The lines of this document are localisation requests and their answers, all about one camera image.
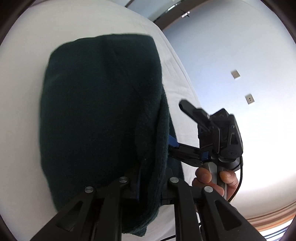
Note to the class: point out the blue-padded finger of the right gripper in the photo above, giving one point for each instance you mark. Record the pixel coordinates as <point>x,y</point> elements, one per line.
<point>189,155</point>

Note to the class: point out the beige wall switch plate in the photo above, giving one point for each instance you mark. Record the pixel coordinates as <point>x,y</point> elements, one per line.
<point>235,74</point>

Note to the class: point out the beige wall socket plate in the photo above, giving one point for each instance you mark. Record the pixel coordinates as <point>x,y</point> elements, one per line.
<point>249,98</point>

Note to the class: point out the dark brown wooden door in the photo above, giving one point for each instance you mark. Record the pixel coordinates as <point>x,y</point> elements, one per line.
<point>177,11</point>

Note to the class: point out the person's right hand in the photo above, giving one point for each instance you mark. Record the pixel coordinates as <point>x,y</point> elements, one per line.
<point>204,178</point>

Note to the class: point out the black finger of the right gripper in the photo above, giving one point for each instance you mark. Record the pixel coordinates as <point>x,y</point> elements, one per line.
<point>198,115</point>

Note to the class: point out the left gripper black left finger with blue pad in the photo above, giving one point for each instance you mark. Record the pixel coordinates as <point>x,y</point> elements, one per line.
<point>93,214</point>

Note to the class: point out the dark green knit garment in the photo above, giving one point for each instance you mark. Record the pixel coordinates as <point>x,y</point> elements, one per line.
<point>104,115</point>

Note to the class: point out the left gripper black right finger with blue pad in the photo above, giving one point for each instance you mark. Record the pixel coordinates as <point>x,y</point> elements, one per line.
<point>203,214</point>

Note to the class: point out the white bed mattress sheet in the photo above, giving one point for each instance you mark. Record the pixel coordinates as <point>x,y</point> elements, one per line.
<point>26,204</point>

